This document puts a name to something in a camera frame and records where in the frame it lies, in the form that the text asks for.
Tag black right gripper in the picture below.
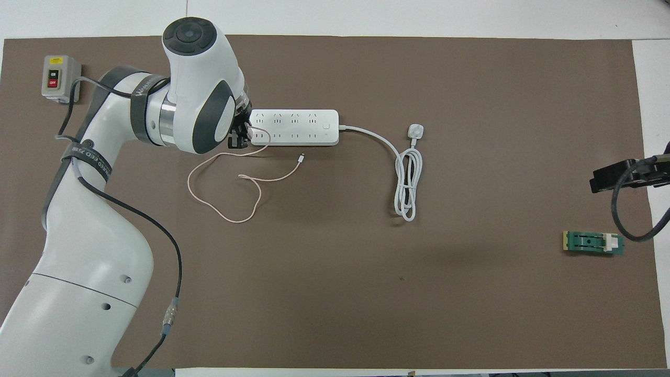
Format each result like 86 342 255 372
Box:
589 154 670 194

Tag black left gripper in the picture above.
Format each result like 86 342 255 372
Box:
229 99 253 150

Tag pink charging cable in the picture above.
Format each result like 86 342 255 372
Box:
187 126 306 224

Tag white power strip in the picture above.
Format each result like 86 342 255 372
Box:
249 108 340 147

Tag brown table mat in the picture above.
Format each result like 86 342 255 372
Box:
0 35 668 370

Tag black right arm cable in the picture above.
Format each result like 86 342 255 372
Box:
611 156 670 243

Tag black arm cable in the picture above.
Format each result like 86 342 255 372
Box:
40 77 183 377
611 156 670 243

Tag green knife switch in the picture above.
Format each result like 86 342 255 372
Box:
562 230 626 258

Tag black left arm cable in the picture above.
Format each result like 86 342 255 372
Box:
40 77 183 377

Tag white power cord with plug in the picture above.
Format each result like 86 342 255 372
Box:
338 123 425 223

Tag grey on-off switch box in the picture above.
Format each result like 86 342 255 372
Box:
41 54 83 104

